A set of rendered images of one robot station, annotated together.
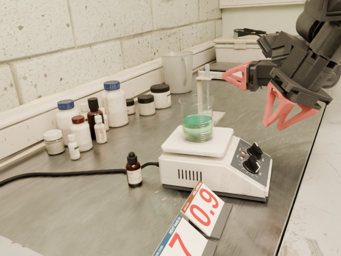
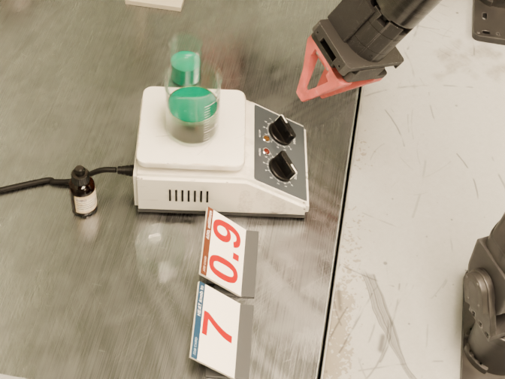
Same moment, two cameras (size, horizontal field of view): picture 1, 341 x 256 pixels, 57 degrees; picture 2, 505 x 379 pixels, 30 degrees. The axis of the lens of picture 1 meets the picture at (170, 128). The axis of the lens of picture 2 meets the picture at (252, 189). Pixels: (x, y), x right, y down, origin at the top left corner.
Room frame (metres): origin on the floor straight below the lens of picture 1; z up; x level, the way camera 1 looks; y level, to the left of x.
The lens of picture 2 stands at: (-0.13, 0.19, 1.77)
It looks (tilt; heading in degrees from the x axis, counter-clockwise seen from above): 50 degrees down; 335
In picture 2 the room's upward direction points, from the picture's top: 5 degrees clockwise
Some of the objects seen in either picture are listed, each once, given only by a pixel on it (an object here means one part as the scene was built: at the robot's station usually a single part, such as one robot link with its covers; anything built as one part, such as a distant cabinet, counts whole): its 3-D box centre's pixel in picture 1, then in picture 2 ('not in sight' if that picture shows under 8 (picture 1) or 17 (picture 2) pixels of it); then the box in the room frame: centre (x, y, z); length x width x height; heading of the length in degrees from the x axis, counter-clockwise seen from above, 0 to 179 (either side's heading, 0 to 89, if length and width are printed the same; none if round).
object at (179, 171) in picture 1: (212, 160); (214, 153); (0.56, -0.08, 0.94); 0.22 x 0.13 x 0.08; 69
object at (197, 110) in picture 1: (196, 120); (190, 105); (0.56, -0.05, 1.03); 0.07 x 0.06 x 0.08; 118
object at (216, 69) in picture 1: (230, 71); not in sight; (1.45, -0.30, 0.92); 0.26 x 0.19 x 0.05; 53
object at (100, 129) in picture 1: (99, 129); not in sight; (0.78, 0.19, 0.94); 0.03 x 0.03 x 0.07
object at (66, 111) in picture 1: (69, 122); not in sight; (0.80, 0.27, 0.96); 0.06 x 0.06 x 0.11
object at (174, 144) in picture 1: (199, 139); (192, 127); (0.57, -0.05, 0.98); 0.12 x 0.12 x 0.01; 69
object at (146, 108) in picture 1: (146, 104); not in sight; (0.99, 0.07, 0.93); 0.05 x 0.05 x 0.06
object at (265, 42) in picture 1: (267, 54); not in sight; (0.82, -0.26, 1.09); 0.07 x 0.06 x 0.11; 151
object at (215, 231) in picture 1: (208, 208); (230, 252); (0.43, -0.05, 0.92); 0.09 x 0.06 x 0.04; 156
